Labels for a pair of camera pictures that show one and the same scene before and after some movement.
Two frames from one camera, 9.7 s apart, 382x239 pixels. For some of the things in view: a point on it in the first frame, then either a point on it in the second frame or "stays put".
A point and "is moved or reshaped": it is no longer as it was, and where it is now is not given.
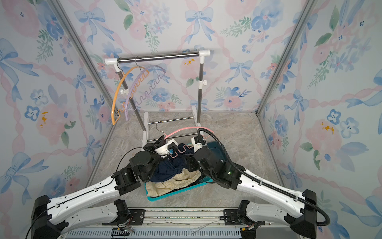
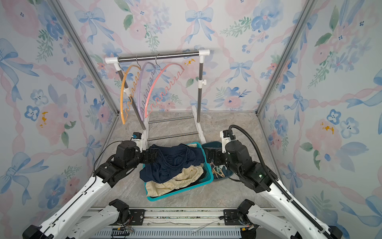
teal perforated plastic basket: x=203 y=180 stays put
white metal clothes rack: x=144 y=124 stays put
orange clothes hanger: x=132 y=95 is moved or reshaped
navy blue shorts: x=166 y=168 stays put
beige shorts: x=184 y=177 stays put
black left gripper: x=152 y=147 to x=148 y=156
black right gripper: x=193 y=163 to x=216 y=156
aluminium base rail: x=178 y=224 stays put
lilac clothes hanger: x=134 y=82 is moved or reshaped
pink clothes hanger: x=166 y=136 to x=146 y=113
